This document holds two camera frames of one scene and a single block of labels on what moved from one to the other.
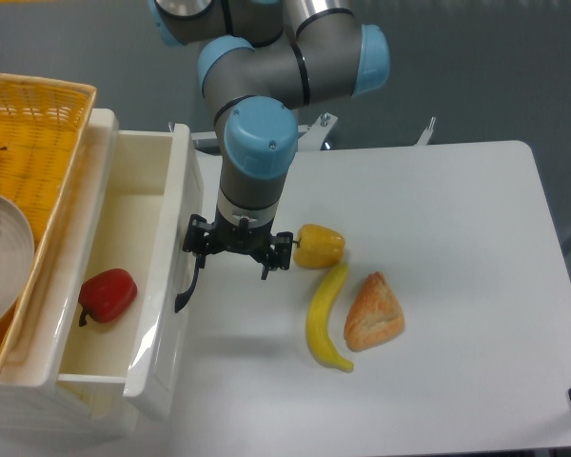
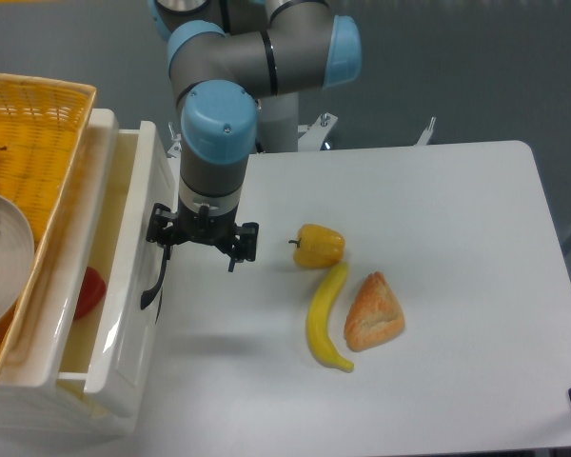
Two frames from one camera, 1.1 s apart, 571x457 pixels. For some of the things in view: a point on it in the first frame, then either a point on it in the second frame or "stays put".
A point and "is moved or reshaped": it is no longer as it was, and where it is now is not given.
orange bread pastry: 375,315 stays put
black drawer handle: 182,298 → 149,294
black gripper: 255,242 → 220,230
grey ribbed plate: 8,262 stays put
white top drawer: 139,316 is moved or reshaped
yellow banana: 320,313 stays put
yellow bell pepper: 319,247 stays put
